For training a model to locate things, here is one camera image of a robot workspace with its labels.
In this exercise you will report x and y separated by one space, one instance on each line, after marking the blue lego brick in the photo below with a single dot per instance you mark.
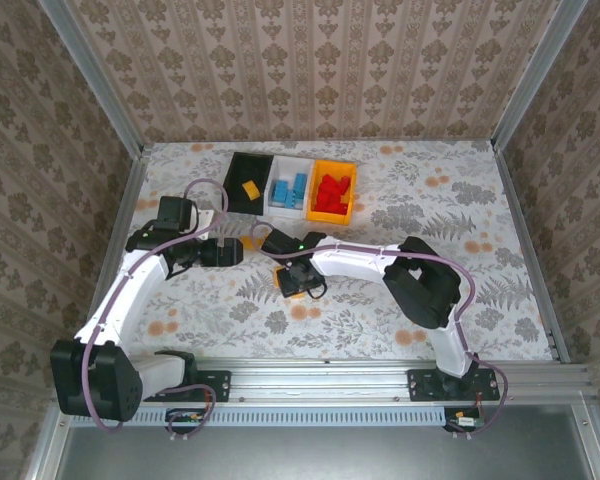
300 182
279 200
281 187
293 200

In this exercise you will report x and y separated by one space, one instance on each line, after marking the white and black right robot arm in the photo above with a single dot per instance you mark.
355 262

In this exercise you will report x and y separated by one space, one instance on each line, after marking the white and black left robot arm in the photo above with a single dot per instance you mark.
130 295

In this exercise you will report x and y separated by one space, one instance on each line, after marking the yellow plastic bin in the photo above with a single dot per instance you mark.
325 217

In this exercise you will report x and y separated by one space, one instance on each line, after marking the black plastic bin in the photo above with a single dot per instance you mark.
240 172

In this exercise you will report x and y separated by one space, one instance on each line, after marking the white plastic bin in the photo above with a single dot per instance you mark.
287 167

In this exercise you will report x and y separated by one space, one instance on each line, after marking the floral patterned table cover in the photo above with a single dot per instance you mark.
430 200

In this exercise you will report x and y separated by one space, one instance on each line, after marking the left small circuit board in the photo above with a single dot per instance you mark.
187 417

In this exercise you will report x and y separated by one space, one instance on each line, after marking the small circuit board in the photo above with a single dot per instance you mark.
465 421
187 417

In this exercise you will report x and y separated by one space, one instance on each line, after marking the grey metal sheet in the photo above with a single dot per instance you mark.
330 455

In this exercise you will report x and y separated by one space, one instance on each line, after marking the right small circuit board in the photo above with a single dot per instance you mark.
465 421

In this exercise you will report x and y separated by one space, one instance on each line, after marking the white left camera mount bracket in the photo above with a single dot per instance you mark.
206 221

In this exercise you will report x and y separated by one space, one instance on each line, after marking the left aluminium table side rail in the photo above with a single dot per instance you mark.
126 210

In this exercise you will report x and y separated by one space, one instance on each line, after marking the aluminium table side rail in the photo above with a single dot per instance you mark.
126 210
514 200

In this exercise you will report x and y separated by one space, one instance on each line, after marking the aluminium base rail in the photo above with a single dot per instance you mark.
320 380

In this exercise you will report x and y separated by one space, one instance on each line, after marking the left aluminium frame post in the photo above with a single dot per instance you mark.
92 75

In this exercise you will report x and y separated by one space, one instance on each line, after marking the aluminium frame post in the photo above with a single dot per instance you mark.
540 70
92 75

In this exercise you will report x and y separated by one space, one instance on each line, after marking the right aluminium table side rail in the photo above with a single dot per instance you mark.
514 200

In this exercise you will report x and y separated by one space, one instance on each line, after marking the right aluminium frame post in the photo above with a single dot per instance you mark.
540 70

